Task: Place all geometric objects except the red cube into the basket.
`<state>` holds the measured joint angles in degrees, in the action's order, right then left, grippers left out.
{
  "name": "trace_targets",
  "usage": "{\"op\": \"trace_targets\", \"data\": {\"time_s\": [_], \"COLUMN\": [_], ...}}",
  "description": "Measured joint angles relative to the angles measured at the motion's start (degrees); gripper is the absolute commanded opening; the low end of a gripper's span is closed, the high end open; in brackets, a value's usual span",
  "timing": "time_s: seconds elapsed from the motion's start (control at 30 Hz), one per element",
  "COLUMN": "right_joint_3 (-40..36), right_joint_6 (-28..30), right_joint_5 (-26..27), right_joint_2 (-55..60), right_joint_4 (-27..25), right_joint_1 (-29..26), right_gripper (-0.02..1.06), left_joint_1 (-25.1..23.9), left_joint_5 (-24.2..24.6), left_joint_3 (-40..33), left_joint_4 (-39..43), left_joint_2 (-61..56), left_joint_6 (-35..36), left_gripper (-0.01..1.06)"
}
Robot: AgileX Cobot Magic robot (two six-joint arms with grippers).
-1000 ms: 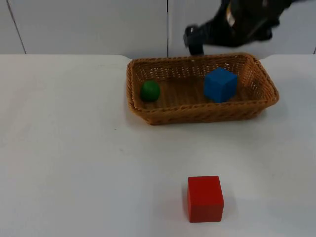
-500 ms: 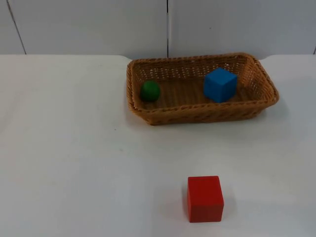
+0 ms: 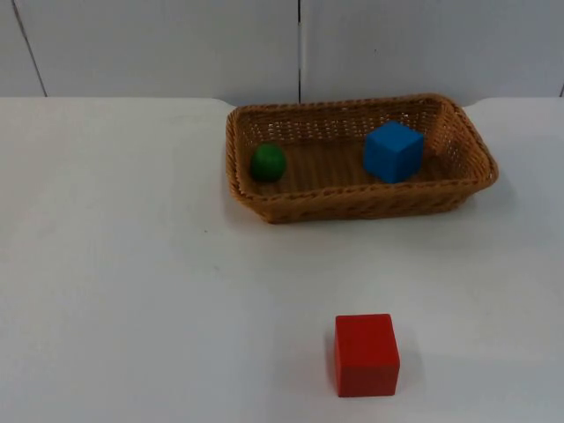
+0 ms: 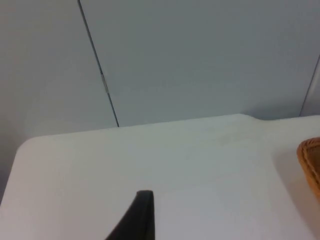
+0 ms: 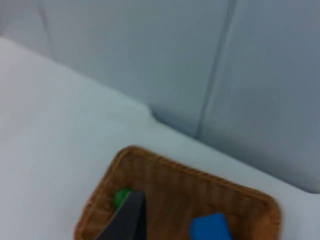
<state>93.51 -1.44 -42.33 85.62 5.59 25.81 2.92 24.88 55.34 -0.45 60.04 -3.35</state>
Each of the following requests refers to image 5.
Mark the blue block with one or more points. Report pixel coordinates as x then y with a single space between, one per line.
210 226

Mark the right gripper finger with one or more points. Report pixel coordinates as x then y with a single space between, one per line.
130 220

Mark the green ball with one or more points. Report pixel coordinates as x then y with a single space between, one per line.
120 197

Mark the brown wicker basket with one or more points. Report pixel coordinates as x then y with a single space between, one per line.
190 190

